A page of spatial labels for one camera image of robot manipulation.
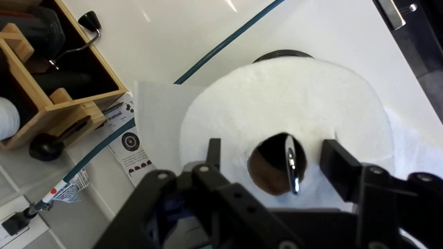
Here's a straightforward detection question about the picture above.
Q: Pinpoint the printed instruction card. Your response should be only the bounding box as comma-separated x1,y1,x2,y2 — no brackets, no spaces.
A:
103,94,154,186

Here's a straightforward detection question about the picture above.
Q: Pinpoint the white wall outlet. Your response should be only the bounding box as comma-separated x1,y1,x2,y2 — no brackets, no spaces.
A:
0,197,49,249

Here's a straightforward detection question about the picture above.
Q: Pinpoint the wooden coffee accessory organizer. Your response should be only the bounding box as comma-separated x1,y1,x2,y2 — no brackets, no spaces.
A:
0,0,127,152

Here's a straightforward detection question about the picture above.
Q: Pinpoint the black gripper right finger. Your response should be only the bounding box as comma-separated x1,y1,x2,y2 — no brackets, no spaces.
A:
320,140,443,249

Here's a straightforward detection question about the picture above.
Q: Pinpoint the white cup on organizer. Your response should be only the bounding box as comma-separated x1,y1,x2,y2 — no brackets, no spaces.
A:
0,97,21,140

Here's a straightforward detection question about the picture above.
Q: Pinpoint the white paper towel roll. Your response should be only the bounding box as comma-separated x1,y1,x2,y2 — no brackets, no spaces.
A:
133,56,443,213

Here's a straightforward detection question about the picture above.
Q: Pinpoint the dark green power cable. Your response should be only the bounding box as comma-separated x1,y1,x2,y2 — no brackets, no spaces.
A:
0,0,287,237

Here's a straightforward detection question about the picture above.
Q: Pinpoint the dark metal towel holder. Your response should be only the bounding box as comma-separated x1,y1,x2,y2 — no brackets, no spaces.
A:
258,50,309,195

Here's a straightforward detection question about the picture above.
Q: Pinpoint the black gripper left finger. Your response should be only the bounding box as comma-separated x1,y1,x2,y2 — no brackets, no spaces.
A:
94,139,305,249

